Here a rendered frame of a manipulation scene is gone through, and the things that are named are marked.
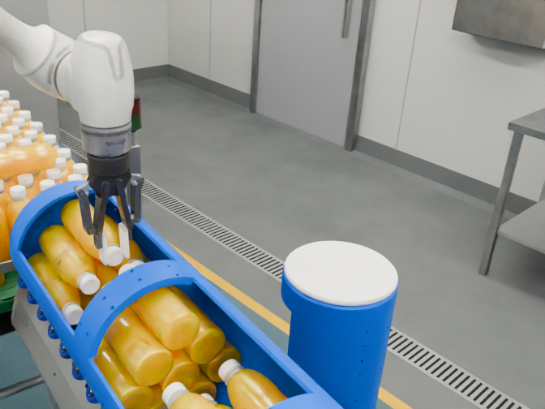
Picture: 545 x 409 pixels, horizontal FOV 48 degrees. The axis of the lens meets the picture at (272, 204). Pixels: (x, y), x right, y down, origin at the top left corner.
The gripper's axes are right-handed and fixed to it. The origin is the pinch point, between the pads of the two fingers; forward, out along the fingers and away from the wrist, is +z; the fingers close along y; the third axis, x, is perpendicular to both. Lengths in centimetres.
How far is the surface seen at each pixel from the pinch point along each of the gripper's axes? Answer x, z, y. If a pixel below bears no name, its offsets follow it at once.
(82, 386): -6.7, 26.6, -11.0
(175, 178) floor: 254, 121, 147
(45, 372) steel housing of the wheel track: 10.0, 34.4, -13.8
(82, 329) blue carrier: -16.7, 4.6, -13.0
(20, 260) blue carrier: 16.7, 8.5, -14.3
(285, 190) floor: 201, 121, 205
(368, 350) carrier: -26, 31, 51
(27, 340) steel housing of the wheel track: 23.0, 34.5, -13.8
